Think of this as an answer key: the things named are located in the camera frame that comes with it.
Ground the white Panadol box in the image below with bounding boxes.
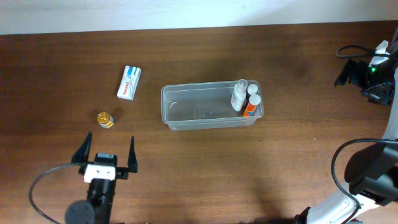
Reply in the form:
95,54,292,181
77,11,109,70
116,65,141,100

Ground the clear plastic container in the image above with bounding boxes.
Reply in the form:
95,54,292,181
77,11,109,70
161,80,264,131

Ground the left black cable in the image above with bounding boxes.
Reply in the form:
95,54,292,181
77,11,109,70
28,162,86,224

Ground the white spray bottle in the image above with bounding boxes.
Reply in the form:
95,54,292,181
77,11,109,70
231,79,248,112

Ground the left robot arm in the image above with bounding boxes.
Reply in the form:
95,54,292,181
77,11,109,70
65,133,138,224

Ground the dark bottle white cap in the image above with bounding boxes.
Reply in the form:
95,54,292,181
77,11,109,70
247,84,258,95

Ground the black cable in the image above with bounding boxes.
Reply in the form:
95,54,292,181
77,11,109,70
330,45,398,224
28,162,86,224

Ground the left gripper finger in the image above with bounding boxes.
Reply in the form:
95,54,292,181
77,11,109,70
71,132,92,164
127,136,138,173

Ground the right black cable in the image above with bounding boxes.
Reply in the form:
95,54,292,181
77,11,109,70
330,45,398,224

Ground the small gold-lidded balm jar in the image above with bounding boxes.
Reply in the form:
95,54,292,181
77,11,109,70
97,112,114,129

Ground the orange tube white cap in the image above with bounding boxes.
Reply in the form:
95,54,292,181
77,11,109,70
243,94,261,117

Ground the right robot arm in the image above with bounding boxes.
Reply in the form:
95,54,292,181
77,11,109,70
292,35,397,224

